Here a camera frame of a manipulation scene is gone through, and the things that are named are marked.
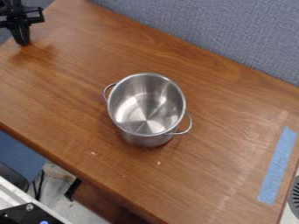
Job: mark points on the black device bottom left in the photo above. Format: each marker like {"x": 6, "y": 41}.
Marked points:
{"x": 27, "y": 214}

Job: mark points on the dark fan grille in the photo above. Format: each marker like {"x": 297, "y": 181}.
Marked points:
{"x": 294, "y": 197}

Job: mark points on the blue tape strip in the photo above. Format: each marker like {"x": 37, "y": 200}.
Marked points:
{"x": 277, "y": 168}

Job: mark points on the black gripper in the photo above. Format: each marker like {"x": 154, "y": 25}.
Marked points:
{"x": 19, "y": 14}

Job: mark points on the stainless steel pot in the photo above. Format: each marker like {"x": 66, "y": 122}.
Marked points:
{"x": 148, "y": 108}

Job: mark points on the black round chair base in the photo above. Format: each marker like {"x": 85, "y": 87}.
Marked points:
{"x": 14, "y": 177}

